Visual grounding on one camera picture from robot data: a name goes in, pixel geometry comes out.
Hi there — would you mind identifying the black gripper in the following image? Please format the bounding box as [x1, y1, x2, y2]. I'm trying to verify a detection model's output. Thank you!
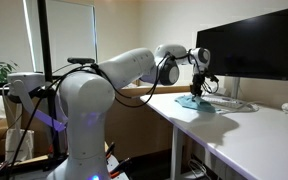
[190, 74, 205, 101]

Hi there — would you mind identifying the teal terry towel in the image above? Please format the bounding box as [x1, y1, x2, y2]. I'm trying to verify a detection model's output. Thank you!
[175, 95, 216, 113]

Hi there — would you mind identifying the small white round figurine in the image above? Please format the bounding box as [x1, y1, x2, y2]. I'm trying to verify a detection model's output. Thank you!
[280, 101, 288, 115]

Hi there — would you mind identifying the white cable on table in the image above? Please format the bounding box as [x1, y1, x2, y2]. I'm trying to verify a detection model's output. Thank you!
[217, 99, 260, 114]

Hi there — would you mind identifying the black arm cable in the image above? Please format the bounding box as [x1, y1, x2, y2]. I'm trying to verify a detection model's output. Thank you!
[3, 49, 220, 180]

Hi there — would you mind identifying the white keyboard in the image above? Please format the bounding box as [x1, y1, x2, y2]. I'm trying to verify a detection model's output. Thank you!
[203, 96, 243, 109]

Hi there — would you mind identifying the large black monitor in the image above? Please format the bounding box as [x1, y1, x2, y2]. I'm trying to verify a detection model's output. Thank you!
[196, 9, 288, 81]

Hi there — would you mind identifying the black vertical pole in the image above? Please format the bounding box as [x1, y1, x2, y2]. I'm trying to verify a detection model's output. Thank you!
[37, 0, 60, 157]

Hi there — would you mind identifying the white tote bag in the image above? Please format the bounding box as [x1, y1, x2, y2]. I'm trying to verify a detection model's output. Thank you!
[4, 129, 35, 164]

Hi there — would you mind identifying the white desk leg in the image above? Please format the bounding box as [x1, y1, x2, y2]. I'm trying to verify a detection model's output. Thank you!
[170, 126, 183, 180]

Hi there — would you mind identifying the green potted plant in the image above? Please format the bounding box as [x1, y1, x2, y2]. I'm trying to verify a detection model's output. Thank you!
[0, 62, 18, 83]

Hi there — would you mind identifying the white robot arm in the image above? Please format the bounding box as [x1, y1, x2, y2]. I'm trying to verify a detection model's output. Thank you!
[47, 44, 211, 180]

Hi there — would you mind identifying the white camera stand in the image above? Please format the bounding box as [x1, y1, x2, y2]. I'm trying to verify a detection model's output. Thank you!
[7, 72, 65, 131]

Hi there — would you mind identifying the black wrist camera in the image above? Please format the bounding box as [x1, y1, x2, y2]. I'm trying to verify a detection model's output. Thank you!
[206, 74, 219, 83]

